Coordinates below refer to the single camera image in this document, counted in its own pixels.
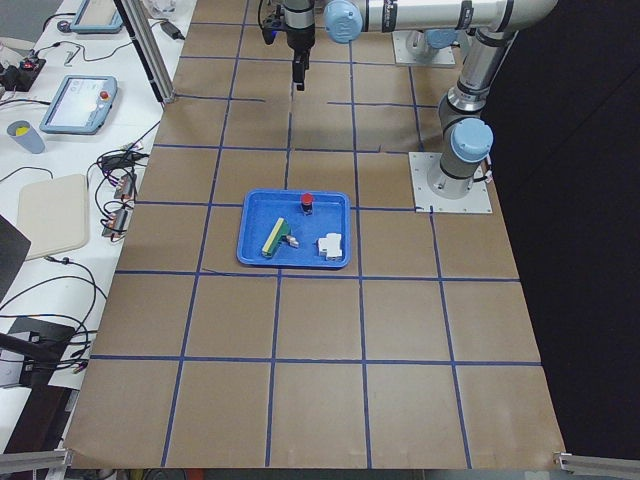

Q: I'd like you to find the blue plastic tray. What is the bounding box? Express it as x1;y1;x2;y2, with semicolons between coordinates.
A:
236;189;351;269

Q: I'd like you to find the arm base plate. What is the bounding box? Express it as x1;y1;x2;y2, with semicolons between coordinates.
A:
409;152;493;214

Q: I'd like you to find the white circuit breaker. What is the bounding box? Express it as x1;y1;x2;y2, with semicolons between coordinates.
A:
316;232;343;261

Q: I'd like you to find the aluminium frame post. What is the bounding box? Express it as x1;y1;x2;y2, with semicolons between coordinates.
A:
114;0;175;105

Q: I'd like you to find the teach pendant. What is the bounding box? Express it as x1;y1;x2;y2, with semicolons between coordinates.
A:
39;75;118;135
70;0;123;34

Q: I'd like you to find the green yellow terminal block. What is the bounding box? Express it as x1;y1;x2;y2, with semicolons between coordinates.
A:
261;217;291;258

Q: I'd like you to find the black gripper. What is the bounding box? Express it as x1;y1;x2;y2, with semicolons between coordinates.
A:
282;0;315;91

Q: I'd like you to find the far teach pendant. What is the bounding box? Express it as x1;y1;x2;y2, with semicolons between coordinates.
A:
70;0;123;34

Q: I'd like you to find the black power adapter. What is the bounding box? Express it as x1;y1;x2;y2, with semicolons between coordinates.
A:
160;20;185;40

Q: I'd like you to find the grey cup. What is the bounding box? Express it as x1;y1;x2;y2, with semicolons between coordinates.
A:
6;120;45;154

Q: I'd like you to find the near teach pendant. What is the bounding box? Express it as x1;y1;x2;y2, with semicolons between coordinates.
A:
39;75;118;135

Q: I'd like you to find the small grey connector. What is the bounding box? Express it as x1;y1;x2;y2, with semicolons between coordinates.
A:
285;235;300;248

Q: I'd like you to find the red emergency stop button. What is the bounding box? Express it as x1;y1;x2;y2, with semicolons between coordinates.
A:
300;192;314;215

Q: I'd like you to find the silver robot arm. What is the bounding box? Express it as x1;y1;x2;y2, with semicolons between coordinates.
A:
323;0;556;200

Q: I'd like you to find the beige pad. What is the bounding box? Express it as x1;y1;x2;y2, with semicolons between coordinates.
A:
17;174;90;260

